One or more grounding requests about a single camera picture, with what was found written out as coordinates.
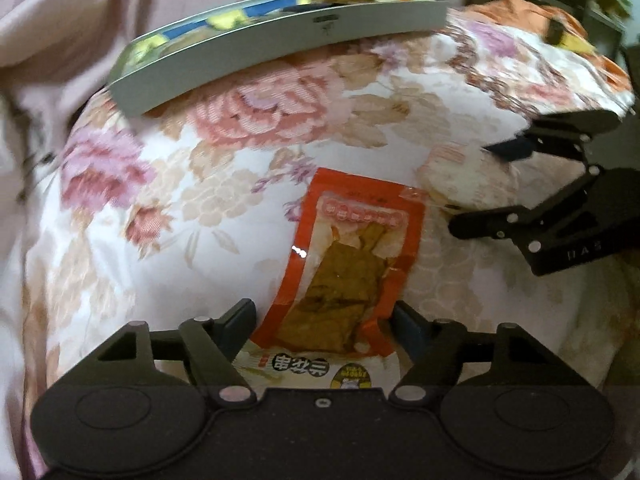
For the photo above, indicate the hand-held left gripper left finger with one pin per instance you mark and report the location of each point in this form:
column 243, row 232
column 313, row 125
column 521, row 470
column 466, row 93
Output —
column 240, row 325

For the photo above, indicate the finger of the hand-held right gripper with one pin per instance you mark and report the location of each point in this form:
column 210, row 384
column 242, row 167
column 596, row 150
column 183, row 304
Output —
column 550, row 135
column 495, row 222

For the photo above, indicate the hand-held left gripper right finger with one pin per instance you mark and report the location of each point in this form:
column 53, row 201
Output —
column 407, row 327

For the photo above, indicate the clear rice cracker packet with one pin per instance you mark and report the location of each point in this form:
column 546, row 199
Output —
column 450, row 177

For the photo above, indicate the orange dried tofu packet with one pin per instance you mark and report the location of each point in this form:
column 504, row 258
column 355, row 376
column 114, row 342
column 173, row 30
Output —
column 345, row 270

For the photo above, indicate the grey shallow cardboard box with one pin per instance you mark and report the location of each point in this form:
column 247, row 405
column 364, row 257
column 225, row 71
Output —
column 240, row 55

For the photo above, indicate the dark blue stick packet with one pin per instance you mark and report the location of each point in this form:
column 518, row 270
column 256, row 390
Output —
column 310, row 8

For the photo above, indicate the orange cloth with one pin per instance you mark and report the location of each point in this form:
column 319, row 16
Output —
column 550, row 40

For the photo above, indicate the floral bed sheet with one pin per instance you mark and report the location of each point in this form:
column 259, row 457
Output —
column 200, row 185

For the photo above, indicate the yellow and blue wrapper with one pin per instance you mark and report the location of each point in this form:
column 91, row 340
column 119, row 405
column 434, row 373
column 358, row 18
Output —
column 220, row 22

